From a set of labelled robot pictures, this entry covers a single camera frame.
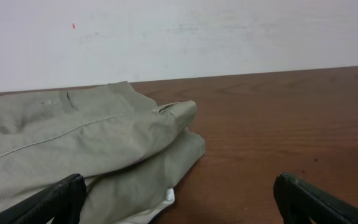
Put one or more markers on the folded khaki shorts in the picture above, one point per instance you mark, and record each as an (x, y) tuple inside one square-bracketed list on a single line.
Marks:
[(129, 149)]

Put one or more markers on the white folded garment under shorts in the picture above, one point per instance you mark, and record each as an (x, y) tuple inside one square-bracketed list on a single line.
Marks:
[(147, 216)]

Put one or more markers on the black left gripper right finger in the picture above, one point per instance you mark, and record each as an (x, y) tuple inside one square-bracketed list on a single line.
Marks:
[(300, 202)]

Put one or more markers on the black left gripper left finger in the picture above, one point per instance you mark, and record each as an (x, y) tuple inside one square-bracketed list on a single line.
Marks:
[(60, 203)]

